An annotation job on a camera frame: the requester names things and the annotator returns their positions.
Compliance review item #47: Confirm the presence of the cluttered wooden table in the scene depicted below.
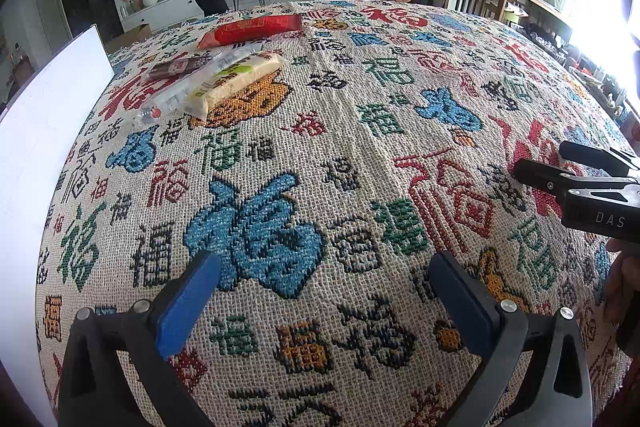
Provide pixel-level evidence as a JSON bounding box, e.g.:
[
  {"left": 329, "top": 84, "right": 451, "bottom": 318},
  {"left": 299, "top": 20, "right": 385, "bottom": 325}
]
[{"left": 500, "top": 0, "right": 640, "bottom": 122}]

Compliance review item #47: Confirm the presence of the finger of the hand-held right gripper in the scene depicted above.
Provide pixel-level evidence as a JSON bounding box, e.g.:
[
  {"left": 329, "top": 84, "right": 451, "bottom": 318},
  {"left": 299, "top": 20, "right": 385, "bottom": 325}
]
[
  {"left": 559, "top": 140, "right": 640, "bottom": 178},
  {"left": 512, "top": 158, "right": 640, "bottom": 208}
]

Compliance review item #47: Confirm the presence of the red snack packet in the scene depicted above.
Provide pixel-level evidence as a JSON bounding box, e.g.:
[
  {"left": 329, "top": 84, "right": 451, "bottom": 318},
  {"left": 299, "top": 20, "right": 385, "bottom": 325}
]
[{"left": 197, "top": 13, "right": 304, "bottom": 50}]

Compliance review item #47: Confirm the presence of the brown snack packet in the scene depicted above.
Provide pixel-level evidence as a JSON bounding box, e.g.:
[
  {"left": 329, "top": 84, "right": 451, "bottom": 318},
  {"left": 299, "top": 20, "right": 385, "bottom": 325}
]
[{"left": 142, "top": 54, "right": 214, "bottom": 82}]

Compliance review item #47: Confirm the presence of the clear plastic snack packet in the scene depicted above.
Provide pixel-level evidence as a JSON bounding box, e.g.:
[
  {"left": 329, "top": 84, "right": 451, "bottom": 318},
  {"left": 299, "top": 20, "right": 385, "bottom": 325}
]
[{"left": 134, "top": 44, "right": 266, "bottom": 126}]

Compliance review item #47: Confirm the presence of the beige cracker packet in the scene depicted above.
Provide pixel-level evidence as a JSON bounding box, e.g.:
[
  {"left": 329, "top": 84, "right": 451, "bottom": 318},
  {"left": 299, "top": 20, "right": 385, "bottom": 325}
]
[{"left": 187, "top": 51, "right": 287, "bottom": 120}]

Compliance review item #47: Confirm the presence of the person's right hand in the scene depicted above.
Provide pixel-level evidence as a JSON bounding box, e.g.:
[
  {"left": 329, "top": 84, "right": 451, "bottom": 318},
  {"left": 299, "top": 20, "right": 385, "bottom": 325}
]
[{"left": 602, "top": 238, "right": 640, "bottom": 324}]

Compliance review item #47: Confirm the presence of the brown cardboard box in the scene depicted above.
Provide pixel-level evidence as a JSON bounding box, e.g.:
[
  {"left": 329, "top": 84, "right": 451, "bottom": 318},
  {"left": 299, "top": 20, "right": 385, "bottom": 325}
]
[{"left": 105, "top": 23, "right": 154, "bottom": 56}]

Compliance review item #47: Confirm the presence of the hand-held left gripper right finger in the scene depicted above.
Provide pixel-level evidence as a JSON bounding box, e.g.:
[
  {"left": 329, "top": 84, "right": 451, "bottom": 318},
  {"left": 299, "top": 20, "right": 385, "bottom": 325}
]
[{"left": 429, "top": 251, "right": 593, "bottom": 427}]

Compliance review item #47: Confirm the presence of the printed woven blanket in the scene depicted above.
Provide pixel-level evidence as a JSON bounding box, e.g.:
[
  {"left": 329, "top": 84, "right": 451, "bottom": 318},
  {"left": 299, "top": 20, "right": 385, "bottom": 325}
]
[{"left": 35, "top": 0, "right": 633, "bottom": 427}]

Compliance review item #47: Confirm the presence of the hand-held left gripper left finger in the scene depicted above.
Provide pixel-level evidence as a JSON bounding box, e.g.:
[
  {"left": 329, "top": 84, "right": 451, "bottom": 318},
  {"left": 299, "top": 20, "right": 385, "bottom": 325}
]
[{"left": 57, "top": 251, "right": 223, "bottom": 427}]

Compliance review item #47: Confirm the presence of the white box with brown bottom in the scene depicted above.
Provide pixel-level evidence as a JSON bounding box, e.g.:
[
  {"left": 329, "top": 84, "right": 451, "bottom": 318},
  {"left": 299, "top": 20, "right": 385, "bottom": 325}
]
[{"left": 0, "top": 24, "right": 115, "bottom": 427}]

